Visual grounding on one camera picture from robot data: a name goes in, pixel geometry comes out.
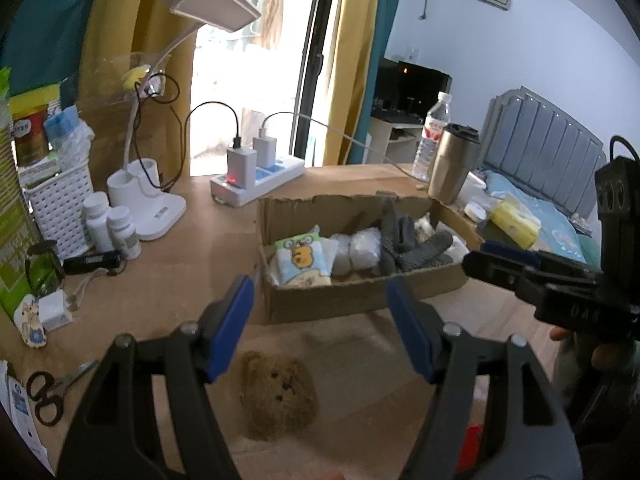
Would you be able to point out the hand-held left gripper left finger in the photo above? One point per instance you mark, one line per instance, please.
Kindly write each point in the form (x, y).
(230, 330)

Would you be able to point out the yellow lamp clip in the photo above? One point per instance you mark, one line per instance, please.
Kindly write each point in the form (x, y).
(135, 77)

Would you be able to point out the blue white plastic packet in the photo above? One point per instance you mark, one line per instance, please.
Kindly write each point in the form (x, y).
(67, 130)

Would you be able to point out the teal curtain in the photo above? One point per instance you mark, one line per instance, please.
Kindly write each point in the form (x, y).
(45, 20)
(387, 20)

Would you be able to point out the grey padded headboard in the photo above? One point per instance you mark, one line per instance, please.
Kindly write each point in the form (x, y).
(545, 145)

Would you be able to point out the red packet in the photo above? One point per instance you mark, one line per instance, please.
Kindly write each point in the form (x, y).
(474, 442)

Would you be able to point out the green snack bag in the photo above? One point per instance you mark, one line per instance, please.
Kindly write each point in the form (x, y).
(10, 240)

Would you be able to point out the blue printed blanket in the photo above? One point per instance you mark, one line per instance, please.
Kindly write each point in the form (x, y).
(560, 230)

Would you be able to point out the cartoon printed card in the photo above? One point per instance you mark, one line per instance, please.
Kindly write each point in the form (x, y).
(31, 322)

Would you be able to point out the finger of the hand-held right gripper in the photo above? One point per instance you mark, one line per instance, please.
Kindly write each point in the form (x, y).
(515, 252)
(500, 267)

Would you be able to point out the beige hanging shirt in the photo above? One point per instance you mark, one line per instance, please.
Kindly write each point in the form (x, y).
(276, 5)

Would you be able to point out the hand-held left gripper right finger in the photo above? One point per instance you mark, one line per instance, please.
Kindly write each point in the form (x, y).
(410, 335)

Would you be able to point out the air conditioner pipe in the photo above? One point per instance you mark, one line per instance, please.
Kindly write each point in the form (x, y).
(425, 2)

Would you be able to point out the green glass jar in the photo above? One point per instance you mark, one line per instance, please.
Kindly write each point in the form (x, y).
(44, 270)

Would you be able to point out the white lidded plastic container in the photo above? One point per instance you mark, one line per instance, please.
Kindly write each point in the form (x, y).
(475, 190)

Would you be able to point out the white desk lamp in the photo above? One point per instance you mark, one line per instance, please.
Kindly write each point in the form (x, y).
(150, 210)

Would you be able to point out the white pill bottle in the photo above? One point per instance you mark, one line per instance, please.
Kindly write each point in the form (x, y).
(97, 225)
(124, 235)

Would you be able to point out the yellow tissue pack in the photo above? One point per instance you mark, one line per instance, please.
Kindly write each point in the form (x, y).
(515, 220)

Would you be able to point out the clear water bottle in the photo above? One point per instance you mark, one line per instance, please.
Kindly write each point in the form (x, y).
(432, 135)

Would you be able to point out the grey dotted glove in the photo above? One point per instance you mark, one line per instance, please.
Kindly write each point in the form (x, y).
(425, 255)

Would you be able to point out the black computer tower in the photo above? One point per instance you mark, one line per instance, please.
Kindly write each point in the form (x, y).
(387, 85)

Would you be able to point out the white power adapter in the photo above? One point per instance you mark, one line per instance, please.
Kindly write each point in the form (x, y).
(55, 310)

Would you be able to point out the black handheld device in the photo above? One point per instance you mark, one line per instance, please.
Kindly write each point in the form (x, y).
(92, 262)

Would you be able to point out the white blue paper pack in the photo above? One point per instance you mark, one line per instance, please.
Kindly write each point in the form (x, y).
(22, 420)

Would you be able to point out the person's right hand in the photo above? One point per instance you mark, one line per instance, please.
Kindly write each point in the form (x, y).
(605, 356)

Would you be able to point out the black door frame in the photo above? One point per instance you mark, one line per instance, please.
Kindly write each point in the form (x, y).
(315, 60)

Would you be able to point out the black monitor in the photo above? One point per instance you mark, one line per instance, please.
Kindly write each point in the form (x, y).
(422, 85)

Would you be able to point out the yellow curtain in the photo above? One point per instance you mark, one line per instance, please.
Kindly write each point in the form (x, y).
(350, 60)
(125, 10)

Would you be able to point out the large white charger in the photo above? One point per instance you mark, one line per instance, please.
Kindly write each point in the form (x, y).
(241, 167)

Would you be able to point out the cartoon print socks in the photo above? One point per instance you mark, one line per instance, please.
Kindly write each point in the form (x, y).
(302, 257)

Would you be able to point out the brown cardboard box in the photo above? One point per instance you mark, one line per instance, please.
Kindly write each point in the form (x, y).
(325, 305)

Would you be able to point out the white round case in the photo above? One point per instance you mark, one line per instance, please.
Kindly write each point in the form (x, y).
(476, 211)

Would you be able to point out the cotton swab bag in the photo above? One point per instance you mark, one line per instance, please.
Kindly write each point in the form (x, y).
(425, 227)

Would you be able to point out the white perforated basket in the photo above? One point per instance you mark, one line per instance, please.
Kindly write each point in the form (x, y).
(55, 210)

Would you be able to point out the grey dotted socks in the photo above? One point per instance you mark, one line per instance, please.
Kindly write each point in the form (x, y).
(397, 227)

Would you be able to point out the yellow tin can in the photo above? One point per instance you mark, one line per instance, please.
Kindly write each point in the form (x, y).
(30, 135)

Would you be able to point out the white computer desk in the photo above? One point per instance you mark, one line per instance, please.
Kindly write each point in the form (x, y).
(390, 135)

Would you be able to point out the grey white soft bundle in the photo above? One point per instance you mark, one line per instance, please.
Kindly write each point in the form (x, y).
(341, 255)

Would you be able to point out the brown plush bear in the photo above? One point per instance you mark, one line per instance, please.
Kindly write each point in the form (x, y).
(277, 395)

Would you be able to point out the white power strip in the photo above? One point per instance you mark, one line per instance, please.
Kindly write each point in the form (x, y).
(265, 182)

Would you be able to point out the steel tumbler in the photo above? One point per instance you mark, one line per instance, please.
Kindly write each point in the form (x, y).
(452, 170)

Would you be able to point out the small white charger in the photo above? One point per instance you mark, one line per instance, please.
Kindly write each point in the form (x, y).
(265, 152)

